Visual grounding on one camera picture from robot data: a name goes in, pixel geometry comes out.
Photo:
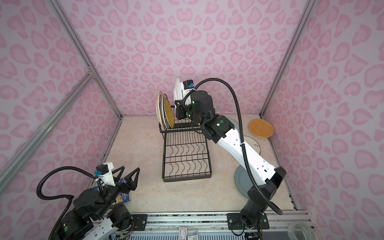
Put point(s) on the black wire dish rack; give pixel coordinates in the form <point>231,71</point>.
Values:
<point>185,153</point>

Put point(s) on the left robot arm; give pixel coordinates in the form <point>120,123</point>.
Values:
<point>94,214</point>

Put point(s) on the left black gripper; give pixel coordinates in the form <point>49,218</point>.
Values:
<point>130,185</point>

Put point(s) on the aluminium frame left diagonal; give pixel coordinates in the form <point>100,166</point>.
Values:
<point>19,160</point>

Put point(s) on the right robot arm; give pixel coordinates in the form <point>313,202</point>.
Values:
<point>198,107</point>

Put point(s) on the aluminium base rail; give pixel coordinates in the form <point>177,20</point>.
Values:
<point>219,221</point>

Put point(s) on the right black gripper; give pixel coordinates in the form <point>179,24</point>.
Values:
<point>181,107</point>

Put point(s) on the green woven bamboo tray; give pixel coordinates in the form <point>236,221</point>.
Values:
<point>168,113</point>

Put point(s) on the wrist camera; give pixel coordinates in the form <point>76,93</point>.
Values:
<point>188,84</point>
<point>104,174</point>

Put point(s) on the orange woven tray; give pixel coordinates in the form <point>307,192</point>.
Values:
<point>261,128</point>

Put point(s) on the white plate small drawings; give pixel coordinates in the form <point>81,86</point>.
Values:
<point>253,143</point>

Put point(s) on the star plate yellow rim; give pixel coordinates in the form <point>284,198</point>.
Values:
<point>158,110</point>

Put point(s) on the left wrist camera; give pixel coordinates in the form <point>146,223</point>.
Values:
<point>104,174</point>

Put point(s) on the pale blue flower plate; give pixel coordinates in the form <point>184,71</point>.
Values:
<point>235,123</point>

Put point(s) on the white plate orange sunburst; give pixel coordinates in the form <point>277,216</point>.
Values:
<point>162,111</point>

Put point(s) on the grey blue plate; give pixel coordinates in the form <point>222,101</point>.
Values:
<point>242,181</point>

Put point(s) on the aluminium frame right post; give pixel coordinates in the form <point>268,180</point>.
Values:
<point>295,39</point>

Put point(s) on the aluminium frame left post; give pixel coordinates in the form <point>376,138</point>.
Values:
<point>79,46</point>

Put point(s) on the aluminium frame post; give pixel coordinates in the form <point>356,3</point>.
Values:
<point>79,46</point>
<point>295,39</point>

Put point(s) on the white tape roll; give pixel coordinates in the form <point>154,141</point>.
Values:
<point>300,231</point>

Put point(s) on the white plate black rings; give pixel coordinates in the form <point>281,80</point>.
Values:
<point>178,90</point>

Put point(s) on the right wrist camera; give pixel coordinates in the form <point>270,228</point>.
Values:
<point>188,84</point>

